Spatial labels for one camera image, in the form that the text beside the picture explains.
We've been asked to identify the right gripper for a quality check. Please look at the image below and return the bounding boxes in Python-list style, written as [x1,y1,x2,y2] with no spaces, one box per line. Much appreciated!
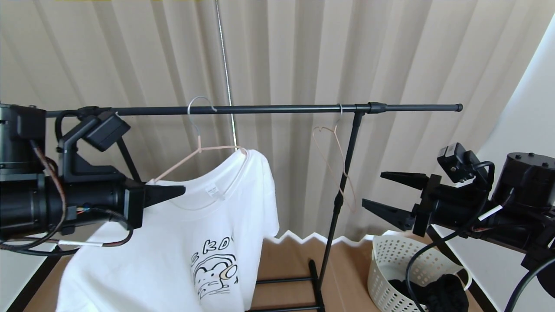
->
[362,172,536,254]

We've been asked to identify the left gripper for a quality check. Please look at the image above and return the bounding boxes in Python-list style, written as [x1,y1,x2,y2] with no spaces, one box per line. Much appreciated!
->
[0,175,146,242]

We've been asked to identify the white printed t-shirt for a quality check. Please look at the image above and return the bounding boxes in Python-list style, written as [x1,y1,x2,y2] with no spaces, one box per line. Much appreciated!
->
[55,149,280,312]

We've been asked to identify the pink clothes hanger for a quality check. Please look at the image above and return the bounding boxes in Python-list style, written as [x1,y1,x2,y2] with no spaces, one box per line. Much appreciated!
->
[312,104,357,213]
[150,95,248,185]

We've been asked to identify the white laundry basket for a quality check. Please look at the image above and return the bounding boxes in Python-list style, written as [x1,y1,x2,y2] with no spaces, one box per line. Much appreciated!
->
[368,234,473,312]

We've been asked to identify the black clothes rack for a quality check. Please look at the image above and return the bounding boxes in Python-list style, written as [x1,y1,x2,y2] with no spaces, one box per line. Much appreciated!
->
[46,102,464,312]

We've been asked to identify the black garment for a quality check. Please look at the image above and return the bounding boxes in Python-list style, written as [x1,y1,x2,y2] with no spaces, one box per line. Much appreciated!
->
[388,274,470,312]

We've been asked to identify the beige curtain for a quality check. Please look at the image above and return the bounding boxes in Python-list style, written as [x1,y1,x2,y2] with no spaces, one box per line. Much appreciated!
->
[0,0,555,243]

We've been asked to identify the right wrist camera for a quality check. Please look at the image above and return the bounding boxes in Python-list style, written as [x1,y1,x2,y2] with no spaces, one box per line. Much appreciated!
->
[437,143,495,187]

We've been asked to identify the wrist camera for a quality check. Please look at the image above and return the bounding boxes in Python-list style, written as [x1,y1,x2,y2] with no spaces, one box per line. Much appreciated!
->
[437,143,495,187]
[56,112,131,185]

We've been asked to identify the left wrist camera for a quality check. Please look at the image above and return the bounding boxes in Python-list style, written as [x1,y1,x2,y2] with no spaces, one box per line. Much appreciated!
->
[56,112,131,185]

